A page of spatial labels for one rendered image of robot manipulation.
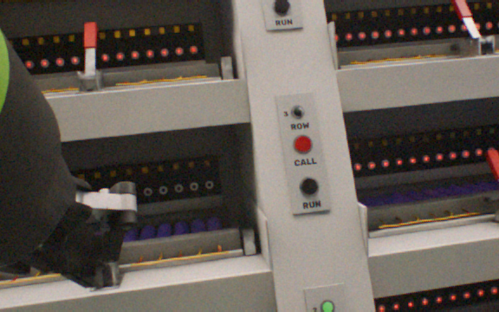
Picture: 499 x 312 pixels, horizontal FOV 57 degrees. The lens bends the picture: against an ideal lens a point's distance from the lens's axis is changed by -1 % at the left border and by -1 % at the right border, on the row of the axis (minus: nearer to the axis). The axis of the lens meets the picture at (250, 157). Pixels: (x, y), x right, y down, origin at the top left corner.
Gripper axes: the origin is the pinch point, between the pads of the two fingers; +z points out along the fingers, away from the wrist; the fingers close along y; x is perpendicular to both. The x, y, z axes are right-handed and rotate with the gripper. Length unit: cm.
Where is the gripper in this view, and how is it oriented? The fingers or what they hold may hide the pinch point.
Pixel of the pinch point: (83, 262)
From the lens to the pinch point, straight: 40.5
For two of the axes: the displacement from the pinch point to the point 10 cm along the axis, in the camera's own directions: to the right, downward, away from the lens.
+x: -1.5, -9.1, 3.9
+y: 9.9, -1.1, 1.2
